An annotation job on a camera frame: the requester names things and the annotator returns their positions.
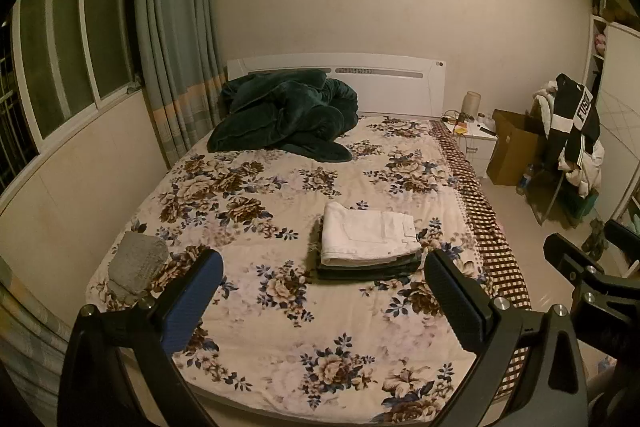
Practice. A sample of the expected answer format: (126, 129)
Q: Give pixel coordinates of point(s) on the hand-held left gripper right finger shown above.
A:
(455, 302)

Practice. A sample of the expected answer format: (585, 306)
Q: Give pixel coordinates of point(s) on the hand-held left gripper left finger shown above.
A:
(192, 307)

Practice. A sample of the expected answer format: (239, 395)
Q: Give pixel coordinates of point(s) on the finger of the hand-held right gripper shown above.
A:
(570, 252)
(622, 239)

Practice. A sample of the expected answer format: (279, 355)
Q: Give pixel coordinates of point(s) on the white pants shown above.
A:
(365, 232)

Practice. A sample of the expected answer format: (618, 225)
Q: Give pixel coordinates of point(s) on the folded dark pants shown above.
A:
(370, 274)

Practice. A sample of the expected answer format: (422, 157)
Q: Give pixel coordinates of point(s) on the chair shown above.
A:
(550, 202)

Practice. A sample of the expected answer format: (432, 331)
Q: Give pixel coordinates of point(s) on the grey folded cloth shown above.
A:
(137, 264)

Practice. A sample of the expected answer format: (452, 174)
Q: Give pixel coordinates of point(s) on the plastic water bottle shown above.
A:
(525, 179)

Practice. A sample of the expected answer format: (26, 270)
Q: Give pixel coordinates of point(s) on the brown checked bed sheet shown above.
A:
(480, 207)

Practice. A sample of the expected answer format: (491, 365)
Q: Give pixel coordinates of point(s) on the floral blanket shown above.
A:
(300, 332)

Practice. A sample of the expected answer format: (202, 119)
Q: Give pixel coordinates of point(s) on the large cardboard box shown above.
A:
(510, 152)

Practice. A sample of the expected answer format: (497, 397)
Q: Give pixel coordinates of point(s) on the black jacket with white stripe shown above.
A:
(570, 122)

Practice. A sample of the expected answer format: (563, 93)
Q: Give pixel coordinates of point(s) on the white nightstand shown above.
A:
(477, 152)

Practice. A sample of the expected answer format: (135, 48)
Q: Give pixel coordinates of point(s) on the white wardrobe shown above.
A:
(620, 82)

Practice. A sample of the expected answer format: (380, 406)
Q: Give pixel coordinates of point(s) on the grey-green curtain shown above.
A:
(30, 337)
(175, 32)

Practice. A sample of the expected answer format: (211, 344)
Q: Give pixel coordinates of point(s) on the dark green blanket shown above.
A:
(280, 117)

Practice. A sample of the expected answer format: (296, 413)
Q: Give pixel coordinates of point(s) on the white bed headboard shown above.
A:
(390, 87)

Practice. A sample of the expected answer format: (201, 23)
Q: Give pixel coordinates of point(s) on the window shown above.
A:
(65, 47)

